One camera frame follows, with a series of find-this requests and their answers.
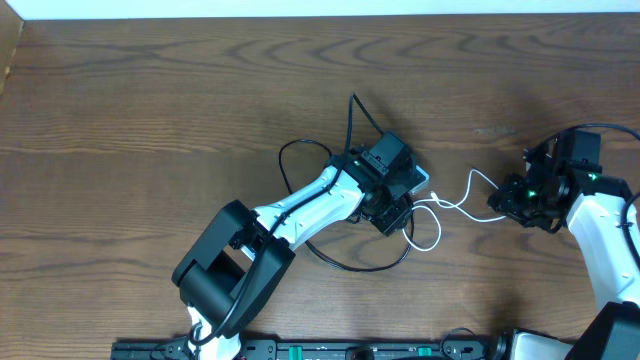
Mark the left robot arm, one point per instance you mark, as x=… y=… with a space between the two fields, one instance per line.
x=233 y=268

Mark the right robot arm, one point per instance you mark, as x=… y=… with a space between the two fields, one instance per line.
x=564 y=186

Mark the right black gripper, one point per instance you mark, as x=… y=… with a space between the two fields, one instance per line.
x=504 y=201

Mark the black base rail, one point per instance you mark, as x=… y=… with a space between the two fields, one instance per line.
x=463 y=347

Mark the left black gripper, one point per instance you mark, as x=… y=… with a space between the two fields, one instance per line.
x=396 y=222

